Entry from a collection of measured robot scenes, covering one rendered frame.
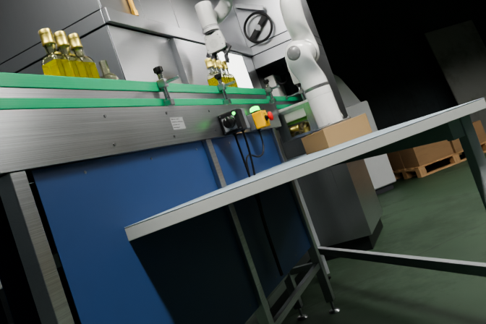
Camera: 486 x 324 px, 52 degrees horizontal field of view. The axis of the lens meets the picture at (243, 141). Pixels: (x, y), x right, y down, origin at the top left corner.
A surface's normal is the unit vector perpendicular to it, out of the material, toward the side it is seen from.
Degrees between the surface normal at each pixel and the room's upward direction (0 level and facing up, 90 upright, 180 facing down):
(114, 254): 90
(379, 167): 90
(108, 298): 90
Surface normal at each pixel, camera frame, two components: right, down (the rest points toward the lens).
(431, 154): 0.21, -0.12
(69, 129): 0.87, -0.33
